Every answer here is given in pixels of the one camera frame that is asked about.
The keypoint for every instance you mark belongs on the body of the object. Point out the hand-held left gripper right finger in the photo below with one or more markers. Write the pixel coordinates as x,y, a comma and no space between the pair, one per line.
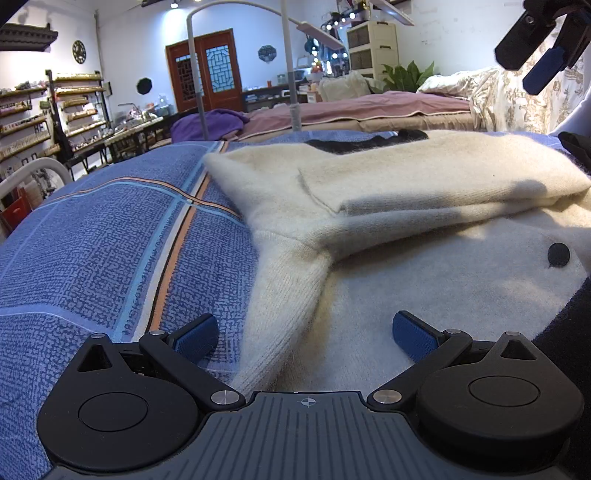
415,334

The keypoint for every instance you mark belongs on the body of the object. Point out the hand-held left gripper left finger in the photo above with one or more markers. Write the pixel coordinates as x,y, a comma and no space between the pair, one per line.
198,337

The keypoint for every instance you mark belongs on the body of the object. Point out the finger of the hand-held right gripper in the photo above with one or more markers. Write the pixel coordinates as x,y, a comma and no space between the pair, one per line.
545,69
521,37

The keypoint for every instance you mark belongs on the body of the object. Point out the cream sweater with black trim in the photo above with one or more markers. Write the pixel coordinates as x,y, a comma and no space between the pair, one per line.
392,184

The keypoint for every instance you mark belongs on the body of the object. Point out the floral print duvet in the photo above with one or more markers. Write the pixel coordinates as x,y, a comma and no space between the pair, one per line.
489,92

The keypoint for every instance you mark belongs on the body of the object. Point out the pale lavender cloth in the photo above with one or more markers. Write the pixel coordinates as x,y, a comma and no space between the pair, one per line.
577,125

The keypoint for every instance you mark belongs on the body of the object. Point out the black garment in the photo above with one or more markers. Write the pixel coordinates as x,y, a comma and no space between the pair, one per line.
577,150

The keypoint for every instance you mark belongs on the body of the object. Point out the green potted plant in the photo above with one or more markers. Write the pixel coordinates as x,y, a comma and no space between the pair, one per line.
406,76

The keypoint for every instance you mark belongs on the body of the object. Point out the flat lamp panel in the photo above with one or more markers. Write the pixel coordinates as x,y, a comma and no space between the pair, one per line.
321,34
392,11

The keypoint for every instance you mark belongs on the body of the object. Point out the blue plaid bed sheet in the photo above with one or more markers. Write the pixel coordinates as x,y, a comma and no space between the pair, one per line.
92,254

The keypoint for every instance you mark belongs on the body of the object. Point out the cream drawer cabinet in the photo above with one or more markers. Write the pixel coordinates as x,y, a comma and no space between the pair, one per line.
371,46

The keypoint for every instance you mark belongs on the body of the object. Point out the mauve bed cover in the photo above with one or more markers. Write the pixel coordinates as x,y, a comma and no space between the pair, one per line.
369,104

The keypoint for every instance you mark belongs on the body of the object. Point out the cream cushion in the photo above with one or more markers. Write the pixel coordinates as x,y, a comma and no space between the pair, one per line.
344,85

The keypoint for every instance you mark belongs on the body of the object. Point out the purple blanket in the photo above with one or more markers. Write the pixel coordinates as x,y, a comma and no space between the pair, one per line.
207,124

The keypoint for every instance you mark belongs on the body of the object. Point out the long work table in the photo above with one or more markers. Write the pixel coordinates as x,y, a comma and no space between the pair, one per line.
138,131

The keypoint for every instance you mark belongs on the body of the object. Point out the red box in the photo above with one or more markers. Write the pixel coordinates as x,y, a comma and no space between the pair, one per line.
16,212

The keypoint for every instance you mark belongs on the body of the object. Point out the white arched lamp stand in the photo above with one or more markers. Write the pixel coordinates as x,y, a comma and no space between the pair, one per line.
292,69

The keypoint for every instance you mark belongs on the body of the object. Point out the dark low sideboard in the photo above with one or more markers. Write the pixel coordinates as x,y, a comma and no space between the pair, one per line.
265,97

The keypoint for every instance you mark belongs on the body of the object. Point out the wooden display shelves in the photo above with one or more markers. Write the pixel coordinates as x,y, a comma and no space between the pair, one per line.
81,106

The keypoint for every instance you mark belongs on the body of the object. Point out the wooden double door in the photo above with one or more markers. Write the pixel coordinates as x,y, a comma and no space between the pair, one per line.
221,69

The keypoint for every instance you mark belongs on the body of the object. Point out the dark roof eave decoration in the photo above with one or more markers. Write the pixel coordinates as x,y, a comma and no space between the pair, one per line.
23,37

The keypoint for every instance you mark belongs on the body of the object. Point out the white bed rail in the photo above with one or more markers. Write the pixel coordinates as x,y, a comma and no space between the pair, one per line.
41,168

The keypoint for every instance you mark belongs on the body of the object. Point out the black octagonal wall ornament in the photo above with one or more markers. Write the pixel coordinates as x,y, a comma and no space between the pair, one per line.
144,85

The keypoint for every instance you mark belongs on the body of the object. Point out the wall shelves with small bottles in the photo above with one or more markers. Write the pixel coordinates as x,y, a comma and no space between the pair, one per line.
23,124

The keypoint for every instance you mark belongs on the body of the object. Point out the round wall clock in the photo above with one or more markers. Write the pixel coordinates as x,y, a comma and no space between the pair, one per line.
79,51

